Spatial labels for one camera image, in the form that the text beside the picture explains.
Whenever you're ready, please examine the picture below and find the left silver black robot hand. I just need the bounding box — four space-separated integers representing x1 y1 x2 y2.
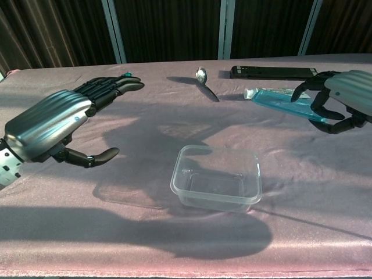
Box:
3 74 145 169

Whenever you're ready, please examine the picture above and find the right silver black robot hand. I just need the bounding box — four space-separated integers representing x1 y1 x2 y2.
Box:
290 69 372 135

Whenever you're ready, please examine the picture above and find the clear blue plastic lid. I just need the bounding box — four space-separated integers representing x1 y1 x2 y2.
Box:
251 88 330 125

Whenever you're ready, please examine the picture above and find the clear plastic container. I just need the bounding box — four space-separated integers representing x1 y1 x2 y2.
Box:
169 144 263 214

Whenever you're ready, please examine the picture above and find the long black flat case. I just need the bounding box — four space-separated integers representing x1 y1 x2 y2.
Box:
230 65 319 81

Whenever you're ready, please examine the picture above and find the white toothpaste tube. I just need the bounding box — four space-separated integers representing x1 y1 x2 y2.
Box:
243 87 309 101

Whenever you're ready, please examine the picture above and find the metal spoon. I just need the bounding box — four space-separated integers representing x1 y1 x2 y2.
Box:
195 66 220 103

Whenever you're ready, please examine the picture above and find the pink tablecloth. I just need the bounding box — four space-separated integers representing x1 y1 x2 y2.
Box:
0 53 372 278

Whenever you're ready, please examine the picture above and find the dark brown pleated curtain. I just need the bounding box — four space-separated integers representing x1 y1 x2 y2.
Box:
0 0 372 77

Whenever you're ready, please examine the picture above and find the white window frame post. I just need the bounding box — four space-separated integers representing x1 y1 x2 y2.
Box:
101 0 127 65
297 0 324 57
218 0 236 60

